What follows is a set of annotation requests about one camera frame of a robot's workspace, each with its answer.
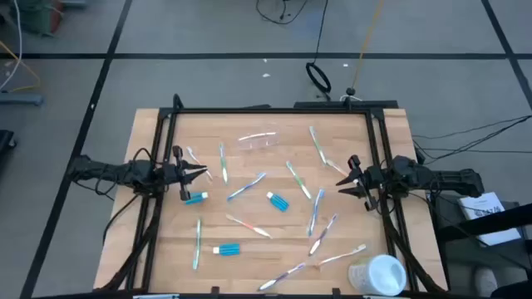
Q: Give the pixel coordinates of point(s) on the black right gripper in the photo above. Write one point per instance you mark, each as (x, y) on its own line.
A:
(372, 178)

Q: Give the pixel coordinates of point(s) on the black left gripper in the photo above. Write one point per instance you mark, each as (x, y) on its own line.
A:
(170, 174)

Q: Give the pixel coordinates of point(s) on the small blue mouthwash bottle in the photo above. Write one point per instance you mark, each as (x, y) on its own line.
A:
(228, 249)
(279, 202)
(195, 198)

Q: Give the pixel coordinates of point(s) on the green blue toothbrush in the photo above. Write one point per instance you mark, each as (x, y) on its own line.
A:
(197, 243)

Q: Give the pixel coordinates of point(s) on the orange white toothbrush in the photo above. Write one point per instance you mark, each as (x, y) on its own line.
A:
(341, 256)

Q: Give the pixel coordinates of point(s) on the clear plastic holder box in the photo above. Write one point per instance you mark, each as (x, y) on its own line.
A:
(266, 144)

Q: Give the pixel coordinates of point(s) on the white lidded wipes canister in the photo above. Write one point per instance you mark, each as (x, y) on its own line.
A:
(382, 276)

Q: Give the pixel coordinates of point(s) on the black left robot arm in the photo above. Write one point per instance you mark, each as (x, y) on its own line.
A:
(104, 170)

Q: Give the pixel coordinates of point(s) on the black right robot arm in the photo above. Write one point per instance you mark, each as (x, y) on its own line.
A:
(449, 178)

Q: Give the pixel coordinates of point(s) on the black ball knob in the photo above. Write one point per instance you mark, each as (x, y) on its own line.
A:
(350, 91)

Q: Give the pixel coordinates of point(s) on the black side cart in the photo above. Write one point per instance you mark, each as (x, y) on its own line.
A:
(457, 257)

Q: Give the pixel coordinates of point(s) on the white printed booklet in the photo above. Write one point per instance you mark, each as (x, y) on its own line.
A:
(482, 207)

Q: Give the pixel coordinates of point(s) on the blue grey floor base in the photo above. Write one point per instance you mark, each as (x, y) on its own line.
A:
(21, 99)

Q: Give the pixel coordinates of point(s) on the black floor object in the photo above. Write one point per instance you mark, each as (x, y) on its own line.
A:
(5, 143)

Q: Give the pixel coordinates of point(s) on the green bin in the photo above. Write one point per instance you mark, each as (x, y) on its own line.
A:
(35, 16)

